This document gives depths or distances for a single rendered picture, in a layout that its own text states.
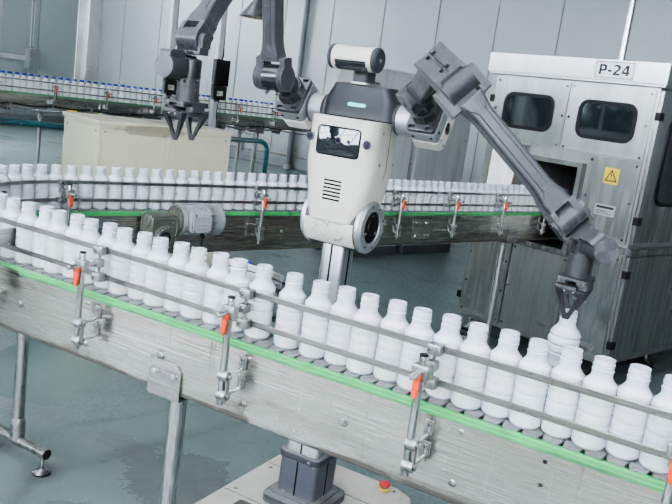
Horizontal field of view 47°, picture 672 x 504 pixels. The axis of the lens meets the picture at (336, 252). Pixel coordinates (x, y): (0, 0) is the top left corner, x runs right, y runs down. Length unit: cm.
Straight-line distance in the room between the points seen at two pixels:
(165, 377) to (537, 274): 385
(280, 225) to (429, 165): 494
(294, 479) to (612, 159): 326
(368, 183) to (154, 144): 370
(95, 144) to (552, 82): 311
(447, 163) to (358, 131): 646
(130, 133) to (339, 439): 430
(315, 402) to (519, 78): 418
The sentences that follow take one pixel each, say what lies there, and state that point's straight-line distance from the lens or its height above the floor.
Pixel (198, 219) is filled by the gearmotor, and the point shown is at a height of 100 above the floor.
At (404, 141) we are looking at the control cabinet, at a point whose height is 120.
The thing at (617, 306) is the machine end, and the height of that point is 51.
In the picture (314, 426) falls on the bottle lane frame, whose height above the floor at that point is 87.
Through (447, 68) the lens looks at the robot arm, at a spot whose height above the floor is 164.
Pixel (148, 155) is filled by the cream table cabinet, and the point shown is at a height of 96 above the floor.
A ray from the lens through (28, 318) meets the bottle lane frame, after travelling 224.
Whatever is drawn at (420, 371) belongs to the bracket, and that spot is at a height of 108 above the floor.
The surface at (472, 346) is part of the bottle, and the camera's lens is 151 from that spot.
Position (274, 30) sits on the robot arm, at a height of 171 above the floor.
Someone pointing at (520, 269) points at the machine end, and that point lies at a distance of 551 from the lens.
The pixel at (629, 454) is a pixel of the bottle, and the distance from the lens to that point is 149.
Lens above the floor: 155
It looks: 11 degrees down
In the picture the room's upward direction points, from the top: 8 degrees clockwise
